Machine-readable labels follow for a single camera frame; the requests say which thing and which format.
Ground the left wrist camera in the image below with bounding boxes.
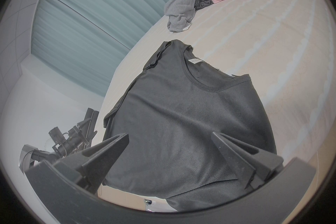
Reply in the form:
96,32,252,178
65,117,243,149
48,126,65,146

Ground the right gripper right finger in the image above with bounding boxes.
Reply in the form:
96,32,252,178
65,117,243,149
211,132,284,189

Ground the black T-shirt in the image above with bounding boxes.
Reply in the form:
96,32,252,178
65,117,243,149
101,39,277,211

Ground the grey garment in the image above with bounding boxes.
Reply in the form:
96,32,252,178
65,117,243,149
164,0,198,33

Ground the bed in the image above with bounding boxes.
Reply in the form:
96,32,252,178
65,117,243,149
97,0,332,212

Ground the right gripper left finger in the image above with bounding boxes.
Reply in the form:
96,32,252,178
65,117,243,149
54,133,130,194

